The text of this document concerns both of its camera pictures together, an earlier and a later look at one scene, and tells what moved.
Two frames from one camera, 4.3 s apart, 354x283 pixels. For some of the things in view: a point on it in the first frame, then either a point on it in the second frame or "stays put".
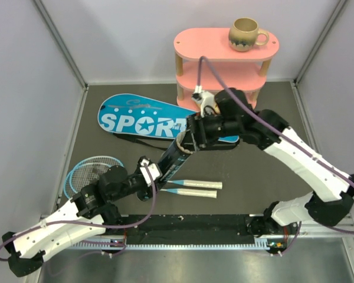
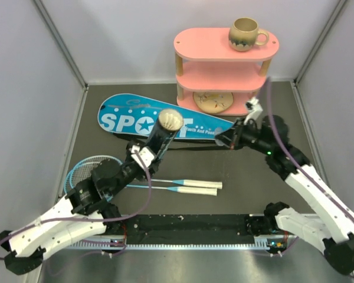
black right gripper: (195, 134) → (233, 134)
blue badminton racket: (88, 173) stays put
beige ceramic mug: (243, 34) stays put
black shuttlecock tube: (174, 160) → (159, 142)
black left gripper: (150, 191) → (129, 152)
